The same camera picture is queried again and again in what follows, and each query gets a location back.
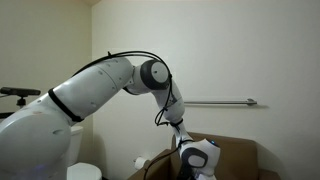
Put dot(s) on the tan armchair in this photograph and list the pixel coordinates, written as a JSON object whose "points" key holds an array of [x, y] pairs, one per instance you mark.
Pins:
{"points": [[236, 156]]}

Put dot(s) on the metal towel bar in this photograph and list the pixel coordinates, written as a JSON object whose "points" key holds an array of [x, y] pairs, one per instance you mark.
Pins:
{"points": [[220, 102]]}

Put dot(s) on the white toilet paper roll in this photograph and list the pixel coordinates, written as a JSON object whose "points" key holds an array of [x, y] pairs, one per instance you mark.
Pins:
{"points": [[140, 163]]}

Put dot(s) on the black camera on tripod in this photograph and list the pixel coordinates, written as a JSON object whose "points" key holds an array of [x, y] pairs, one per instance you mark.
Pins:
{"points": [[20, 91]]}

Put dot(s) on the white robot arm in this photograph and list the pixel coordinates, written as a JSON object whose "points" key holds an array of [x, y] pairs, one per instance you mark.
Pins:
{"points": [[83, 96]]}

